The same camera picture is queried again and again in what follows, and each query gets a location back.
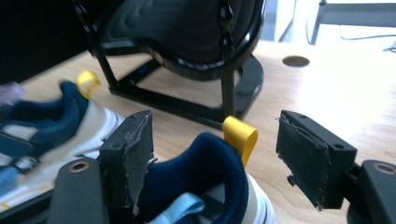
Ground white desk frame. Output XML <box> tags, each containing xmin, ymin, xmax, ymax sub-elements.
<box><xmin>306</xmin><ymin>0</ymin><xmax>396</xmax><ymax>47</ymax></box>

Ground navy white sneaker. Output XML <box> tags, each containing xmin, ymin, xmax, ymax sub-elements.
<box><xmin>136</xmin><ymin>116</ymin><xmax>278</xmax><ymax>224</ymax></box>
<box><xmin>0</xmin><ymin>69</ymin><xmax>126</xmax><ymax>214</ymax></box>

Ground black floor cables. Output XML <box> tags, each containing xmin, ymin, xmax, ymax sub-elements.
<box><xmin>338</xmin><ymin>25</ymin><xmax>396</xmax><ymax>53</ymax></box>

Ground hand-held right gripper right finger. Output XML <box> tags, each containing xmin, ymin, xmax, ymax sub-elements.
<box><xmin>275</xmin><ymin>109</ymin><xmax>358</xmax><ymax>213</ymax></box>

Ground red and black shoe rack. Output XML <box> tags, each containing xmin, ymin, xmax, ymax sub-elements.
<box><xmin>70</xmin><ymin>0</ymin><xmax>266</xmax><ymax>131</ymax></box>

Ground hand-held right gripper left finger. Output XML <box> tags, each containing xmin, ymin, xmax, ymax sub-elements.
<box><xmin>99</xmin><ymin>110</ymin><xmax>155</xmax><ymax>217</ymax></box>

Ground purple sneaker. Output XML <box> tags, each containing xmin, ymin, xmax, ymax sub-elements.
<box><xmin>0</xmin><ymin>81</ymin><xmax>26</xmax><ymax>107</ymax></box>

